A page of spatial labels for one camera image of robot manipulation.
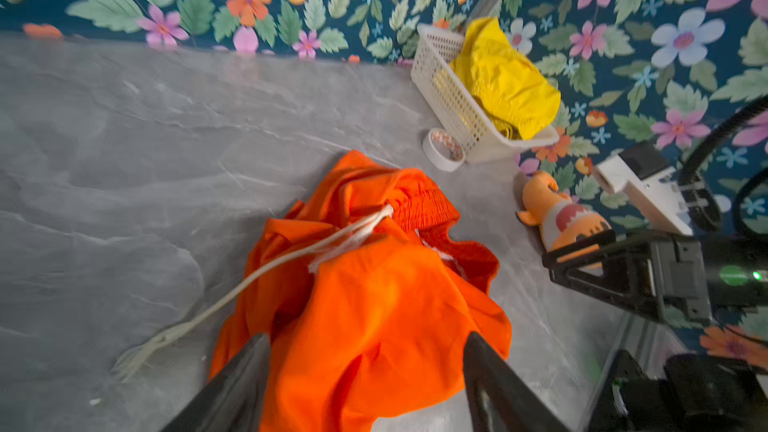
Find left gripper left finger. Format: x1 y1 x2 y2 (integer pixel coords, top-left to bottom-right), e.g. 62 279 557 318
161 335 271 432

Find orange fish plush toy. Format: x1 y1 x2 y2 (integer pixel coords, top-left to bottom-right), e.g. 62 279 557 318
516 171 611 252

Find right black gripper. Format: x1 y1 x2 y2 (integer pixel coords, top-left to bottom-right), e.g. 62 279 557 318
542 231 767 324

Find white tape roll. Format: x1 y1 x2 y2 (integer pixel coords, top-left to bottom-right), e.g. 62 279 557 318
422 128 465 172

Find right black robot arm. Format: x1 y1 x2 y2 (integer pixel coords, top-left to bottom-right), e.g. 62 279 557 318
543 97 767 431

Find orange shorts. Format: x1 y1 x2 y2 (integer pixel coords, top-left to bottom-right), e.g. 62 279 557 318
209 151 512 431

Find yellow shorts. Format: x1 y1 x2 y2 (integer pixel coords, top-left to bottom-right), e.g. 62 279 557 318
450 17 561 140

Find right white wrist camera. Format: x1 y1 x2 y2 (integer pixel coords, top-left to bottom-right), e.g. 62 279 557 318
593 141 693 236

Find white plastic basket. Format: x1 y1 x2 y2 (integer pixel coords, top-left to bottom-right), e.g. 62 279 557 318
411 24 560 163

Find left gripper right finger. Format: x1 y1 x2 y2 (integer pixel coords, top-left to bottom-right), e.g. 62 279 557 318
463 332 567 432

